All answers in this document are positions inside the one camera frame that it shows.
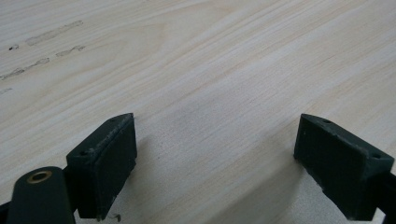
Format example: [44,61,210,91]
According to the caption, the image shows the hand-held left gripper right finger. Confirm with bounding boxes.
[293,113,395,221]

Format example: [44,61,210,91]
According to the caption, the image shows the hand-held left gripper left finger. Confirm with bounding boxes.
[65,112,138,221]

